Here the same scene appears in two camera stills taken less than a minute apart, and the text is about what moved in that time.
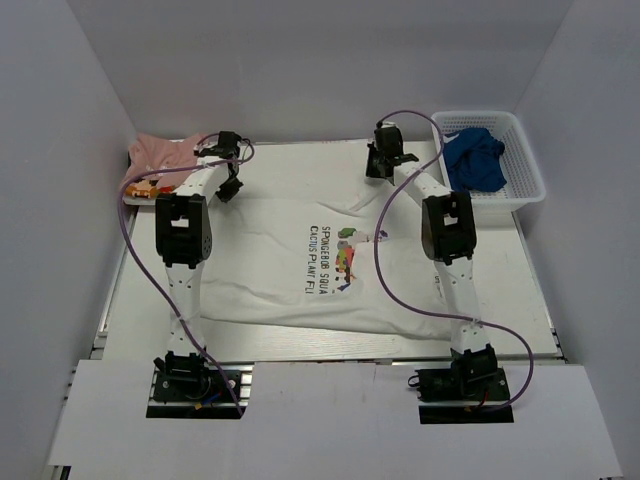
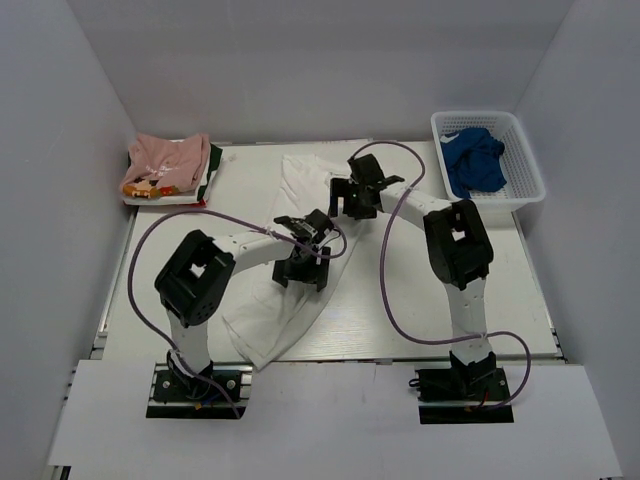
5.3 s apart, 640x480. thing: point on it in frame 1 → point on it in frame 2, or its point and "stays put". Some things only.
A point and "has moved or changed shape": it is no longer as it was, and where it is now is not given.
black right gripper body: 372,168 → 354,204
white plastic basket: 524,181 stays put
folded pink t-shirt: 155,150 stays put
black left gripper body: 229,189 → 308,264
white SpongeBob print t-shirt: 349,259 has moved or changed shape
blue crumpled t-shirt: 473,160 stays put
